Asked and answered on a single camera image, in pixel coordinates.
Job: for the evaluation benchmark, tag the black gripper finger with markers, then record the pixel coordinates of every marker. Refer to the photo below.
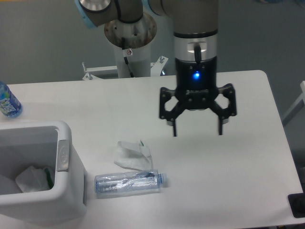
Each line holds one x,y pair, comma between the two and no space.
228,92
182,104

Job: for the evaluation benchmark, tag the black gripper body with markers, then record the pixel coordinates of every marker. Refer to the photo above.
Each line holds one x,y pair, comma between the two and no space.
196,84

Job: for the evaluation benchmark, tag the white plastic trash can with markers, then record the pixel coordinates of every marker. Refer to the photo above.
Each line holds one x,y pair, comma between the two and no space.
40,145

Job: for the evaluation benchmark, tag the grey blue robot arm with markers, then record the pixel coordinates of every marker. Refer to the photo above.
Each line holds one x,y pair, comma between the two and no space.
195,26

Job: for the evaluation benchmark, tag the crumpled white plastic wrapper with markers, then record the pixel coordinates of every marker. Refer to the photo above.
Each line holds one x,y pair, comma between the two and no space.
134,156

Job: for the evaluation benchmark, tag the clear empty plastic bottle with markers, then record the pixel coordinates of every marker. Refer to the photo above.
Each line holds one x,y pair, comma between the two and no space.
130,183

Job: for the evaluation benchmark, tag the black object at edge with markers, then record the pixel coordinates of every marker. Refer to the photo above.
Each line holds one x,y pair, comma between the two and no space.
297,204

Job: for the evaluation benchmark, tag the blue labelled drink bottle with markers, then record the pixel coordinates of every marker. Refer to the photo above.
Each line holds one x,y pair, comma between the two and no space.
10,106

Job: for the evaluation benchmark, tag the white tissue in bin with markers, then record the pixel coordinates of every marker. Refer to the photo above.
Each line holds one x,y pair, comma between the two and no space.
30,180

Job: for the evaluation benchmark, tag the white metal base bracket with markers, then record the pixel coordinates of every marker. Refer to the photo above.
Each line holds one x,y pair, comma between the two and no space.
157,69

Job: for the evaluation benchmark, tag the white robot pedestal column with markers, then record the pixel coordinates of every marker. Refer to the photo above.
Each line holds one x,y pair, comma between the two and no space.
133,62

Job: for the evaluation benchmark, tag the white frame at right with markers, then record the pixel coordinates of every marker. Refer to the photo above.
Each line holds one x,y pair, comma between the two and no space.
295,107

